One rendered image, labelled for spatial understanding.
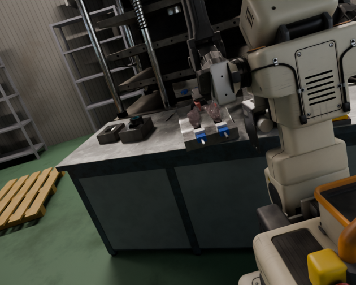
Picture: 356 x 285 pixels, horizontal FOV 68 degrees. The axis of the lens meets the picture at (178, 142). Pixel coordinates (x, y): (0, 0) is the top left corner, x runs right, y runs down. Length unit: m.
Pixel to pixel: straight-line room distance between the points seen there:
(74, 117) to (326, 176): 4.69
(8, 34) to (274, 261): 5.09
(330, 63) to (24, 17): 4.84
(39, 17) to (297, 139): 4.71
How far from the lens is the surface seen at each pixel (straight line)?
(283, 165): 0.86
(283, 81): 0.71
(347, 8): 1.00
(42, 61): 5.16
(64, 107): 5.21
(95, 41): 2.24
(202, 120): 1.38
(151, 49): 2.09
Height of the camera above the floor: 1.34
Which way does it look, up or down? 23 degrees down
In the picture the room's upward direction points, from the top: 17 degrees counter-clockwise
